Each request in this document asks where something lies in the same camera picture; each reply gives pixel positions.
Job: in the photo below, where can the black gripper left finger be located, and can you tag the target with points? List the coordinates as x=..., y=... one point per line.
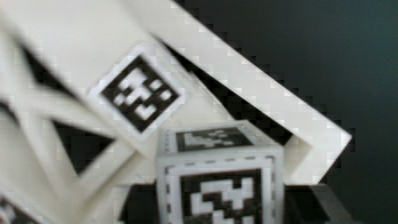
x=139, y=212

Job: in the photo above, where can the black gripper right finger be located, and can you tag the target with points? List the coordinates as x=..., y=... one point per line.
x=313, y=206

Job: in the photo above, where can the white tagged cube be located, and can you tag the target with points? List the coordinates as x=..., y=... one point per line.
x=219, y=175

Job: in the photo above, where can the white chair back frame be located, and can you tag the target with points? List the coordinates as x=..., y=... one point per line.
x=116, y=70

